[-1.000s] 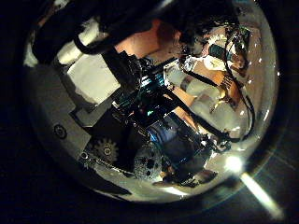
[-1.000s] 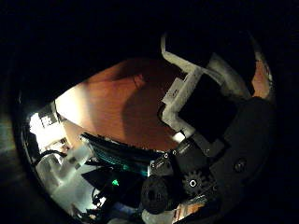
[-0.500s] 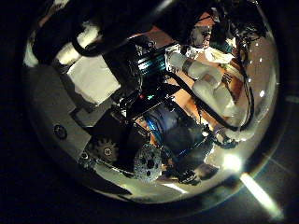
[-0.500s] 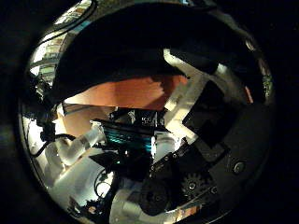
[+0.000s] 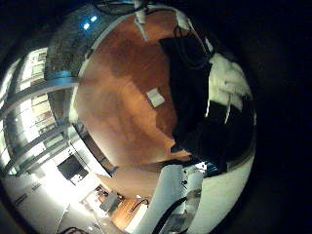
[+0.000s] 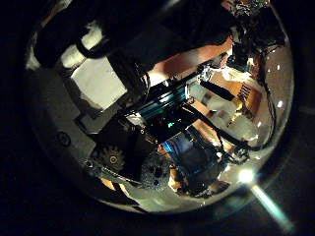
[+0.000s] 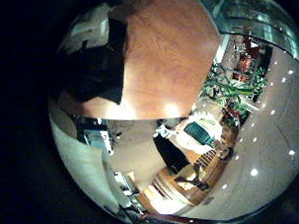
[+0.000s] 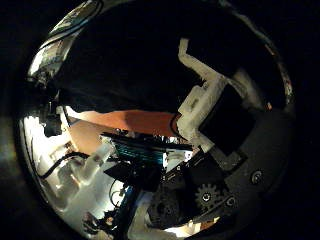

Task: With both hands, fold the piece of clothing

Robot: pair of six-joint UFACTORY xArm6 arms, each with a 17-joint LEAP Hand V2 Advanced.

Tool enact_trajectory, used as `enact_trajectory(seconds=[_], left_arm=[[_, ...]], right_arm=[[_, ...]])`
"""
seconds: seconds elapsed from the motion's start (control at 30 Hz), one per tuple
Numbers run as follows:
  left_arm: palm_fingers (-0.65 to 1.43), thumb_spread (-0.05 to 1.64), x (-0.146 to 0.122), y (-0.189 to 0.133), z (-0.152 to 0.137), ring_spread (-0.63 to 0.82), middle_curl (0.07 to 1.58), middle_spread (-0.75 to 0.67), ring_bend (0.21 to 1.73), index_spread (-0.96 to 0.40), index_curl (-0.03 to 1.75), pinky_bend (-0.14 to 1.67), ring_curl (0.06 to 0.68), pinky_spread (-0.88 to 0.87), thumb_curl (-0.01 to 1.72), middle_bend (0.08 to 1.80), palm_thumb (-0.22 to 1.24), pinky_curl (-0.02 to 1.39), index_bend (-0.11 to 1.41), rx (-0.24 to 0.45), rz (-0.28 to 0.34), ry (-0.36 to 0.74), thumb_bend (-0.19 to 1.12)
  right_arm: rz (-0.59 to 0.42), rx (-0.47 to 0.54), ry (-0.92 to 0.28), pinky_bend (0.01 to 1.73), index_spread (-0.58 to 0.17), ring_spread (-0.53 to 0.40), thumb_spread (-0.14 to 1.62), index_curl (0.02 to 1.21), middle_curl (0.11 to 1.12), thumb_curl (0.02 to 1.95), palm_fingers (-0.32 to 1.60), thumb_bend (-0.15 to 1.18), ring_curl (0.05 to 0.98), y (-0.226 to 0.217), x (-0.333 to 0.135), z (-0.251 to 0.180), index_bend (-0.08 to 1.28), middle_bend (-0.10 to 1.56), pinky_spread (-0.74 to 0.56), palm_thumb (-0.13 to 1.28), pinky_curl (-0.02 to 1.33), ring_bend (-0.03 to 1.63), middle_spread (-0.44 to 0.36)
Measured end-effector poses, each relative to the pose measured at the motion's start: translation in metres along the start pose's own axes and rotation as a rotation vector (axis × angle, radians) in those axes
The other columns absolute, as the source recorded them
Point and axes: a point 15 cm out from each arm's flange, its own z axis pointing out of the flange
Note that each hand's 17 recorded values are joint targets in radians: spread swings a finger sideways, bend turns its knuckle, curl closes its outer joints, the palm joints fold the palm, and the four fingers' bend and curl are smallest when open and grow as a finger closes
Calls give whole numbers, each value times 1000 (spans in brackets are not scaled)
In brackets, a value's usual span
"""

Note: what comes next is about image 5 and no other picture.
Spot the grey office chair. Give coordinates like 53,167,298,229
98,192,122,213

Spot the small white paper label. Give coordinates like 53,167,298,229
145,87,166,108

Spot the wooden desk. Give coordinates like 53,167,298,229
109,198,149,230

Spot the black wall screen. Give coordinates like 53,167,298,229
57,155,90,186

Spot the computer monitor with blue screen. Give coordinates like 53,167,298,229
194,160,226,176

